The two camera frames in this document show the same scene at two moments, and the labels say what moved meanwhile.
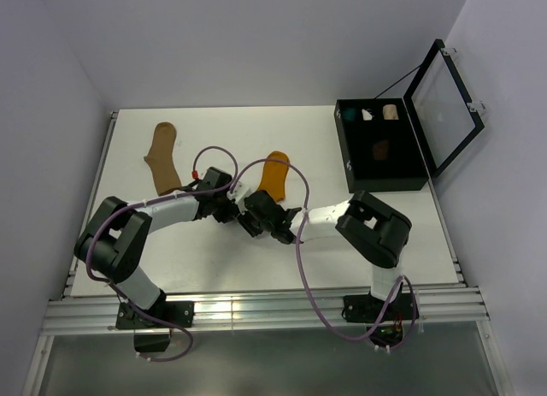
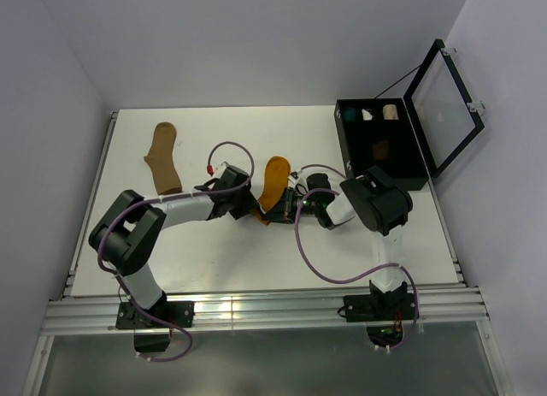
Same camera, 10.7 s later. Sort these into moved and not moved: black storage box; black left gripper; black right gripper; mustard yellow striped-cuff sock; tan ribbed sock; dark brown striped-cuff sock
Moved: black right gripper; mustard yellow striped-cuff sock
Not moved: tan ribbed sock; dark brown striped-cuff sock; black left gripper; black storage box
